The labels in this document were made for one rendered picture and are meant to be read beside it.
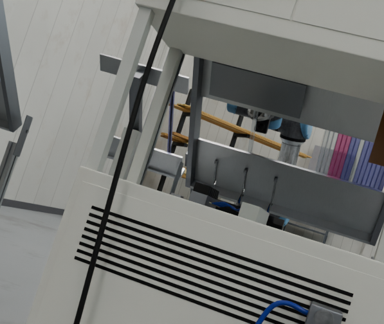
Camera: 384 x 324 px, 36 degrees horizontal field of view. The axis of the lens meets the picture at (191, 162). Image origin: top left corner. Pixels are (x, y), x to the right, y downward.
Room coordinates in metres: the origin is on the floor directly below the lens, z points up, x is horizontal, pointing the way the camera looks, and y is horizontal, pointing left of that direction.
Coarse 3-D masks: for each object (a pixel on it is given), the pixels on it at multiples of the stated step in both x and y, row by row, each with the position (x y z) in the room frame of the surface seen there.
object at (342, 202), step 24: (216, 144) 2.03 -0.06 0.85; (216, 168) 2.10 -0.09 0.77; (240, 168) 2.06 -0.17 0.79; (264, 168) 2.01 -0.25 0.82; (288, 168) 1.97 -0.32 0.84; (240, 192) 2.13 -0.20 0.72; (264, 192) 2.08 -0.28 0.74; (288, 192) 2.04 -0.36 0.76; (312, 192) 2.00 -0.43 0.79; (336, 192) 1.95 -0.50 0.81; (360, 192) 1.92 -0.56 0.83; (336, 216) 2.02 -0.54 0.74; (360, 216) 1.98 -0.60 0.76
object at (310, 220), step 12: (228, 192) 2.13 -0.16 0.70; (264, 204) 2.09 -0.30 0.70; (276, 204) 2.10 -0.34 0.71; (288, 216) 2.06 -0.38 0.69; (300, 216) 2.06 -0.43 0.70; (312, 216) 2.06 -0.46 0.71; (324, 228) 2.02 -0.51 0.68; (336, 228) 2.02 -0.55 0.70; (348, 228) 2.03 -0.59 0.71; (360, 240) 2.00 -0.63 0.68
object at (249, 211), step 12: (180, 168) 2.18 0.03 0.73; (192, 192) 1.65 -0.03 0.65; (204, 192) 1.65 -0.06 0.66; (216, 192) 1.74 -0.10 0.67; (204, 204) 1.64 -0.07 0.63; (216, 204) 1.69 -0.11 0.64; (228, 204) 1.63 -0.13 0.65; (252, 204) 1.52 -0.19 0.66; (240, 216) 1.53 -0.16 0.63; (252, 216) 1.52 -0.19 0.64; (264, 216) 1.67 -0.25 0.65
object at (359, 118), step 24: (216, 72) 1.79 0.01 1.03; (240, 72) 1.76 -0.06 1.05; (216, 96) 1.90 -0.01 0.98; (240, 96) 1.82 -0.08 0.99; (264, 96) 1.78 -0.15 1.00; (288, 96) 1.75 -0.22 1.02; (312, 96) 1.76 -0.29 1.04; (336, 96) 1.72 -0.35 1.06; (312, 120) 1.81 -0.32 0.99; (336, 120) 1.78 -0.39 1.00; (360, 120) 1.74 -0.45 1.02
